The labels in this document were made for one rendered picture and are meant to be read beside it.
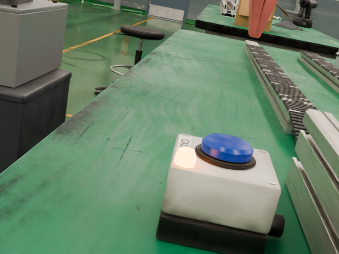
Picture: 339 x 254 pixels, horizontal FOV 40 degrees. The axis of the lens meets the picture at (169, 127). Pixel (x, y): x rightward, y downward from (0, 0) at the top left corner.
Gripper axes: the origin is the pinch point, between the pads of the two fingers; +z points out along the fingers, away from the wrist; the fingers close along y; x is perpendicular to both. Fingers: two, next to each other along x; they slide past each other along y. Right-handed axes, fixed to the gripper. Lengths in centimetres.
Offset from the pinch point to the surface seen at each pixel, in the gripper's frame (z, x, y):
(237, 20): 12, 232, 14
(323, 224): 13.0, -2.0, 7.9
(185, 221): 14.2, -3.7, -2.1
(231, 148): 8.9, -1.5, 0.1
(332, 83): 15, 82, 30
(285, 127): 15.4, 32.8, 10.9
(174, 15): 76, 1113, -79
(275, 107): 15.2, 44.0, 10.9
